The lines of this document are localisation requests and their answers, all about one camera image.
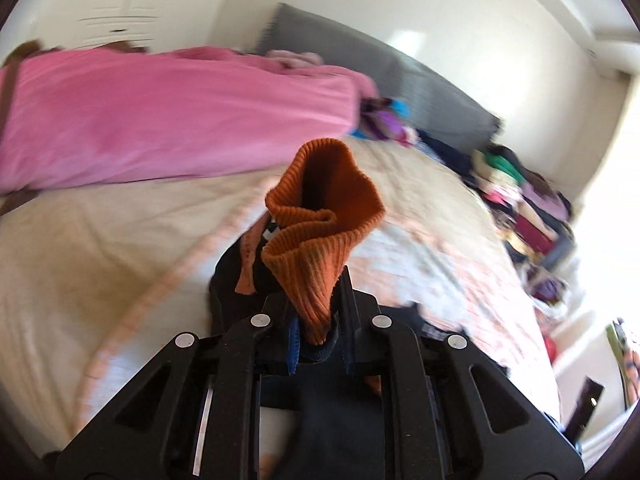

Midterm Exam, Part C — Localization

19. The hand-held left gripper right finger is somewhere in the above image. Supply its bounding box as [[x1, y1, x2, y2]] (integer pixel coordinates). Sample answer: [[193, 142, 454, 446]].
[[340, 269, 585, 480]]

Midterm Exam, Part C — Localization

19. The white bag of clothes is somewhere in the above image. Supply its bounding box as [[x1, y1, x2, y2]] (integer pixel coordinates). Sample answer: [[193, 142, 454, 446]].
[[529, 269, 577, 322]]

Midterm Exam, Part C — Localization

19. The black garment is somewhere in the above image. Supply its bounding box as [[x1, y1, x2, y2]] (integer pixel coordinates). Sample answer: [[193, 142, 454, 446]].
[[207, 217, 388, 480]]

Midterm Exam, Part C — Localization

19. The beige bedsheet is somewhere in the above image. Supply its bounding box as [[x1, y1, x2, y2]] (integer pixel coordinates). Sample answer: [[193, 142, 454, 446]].
[[0, 135, 501, 458]]

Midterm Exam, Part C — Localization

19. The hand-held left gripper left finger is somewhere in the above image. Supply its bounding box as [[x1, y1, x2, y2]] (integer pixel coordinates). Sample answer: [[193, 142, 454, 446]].
[[55, 295, 302, 480]]

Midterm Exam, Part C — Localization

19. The orange white floral blanket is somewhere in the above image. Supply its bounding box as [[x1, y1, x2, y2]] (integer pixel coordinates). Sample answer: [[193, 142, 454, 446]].
[[75, 170, 562, 433]]

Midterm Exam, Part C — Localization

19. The colourful clothes heap by pillow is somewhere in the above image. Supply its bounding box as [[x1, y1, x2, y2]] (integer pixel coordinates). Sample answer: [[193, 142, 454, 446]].
[[350, 97, 419, 149]]

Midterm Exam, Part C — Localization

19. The grey headboard cushion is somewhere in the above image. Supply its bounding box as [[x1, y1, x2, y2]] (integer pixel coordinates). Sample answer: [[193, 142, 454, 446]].
[[254, 2, 504, 155]]

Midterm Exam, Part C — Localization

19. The white wardrobe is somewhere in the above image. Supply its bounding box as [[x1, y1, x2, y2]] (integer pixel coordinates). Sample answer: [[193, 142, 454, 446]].
[[15, 0, 247, 54]]

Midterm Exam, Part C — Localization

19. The pile of colourful clothes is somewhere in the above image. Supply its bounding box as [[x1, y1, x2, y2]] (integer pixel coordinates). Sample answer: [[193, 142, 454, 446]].
[[415, 130, 581, 271]]

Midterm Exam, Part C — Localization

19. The orange ribbed knit cloth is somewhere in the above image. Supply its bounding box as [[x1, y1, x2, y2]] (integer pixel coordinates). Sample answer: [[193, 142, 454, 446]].
[[234, 137, 387, 347]]

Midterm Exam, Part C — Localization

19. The pink duvet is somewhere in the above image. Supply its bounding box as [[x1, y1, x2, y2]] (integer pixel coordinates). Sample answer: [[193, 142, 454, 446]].
[[0, 46, 379, 194]]

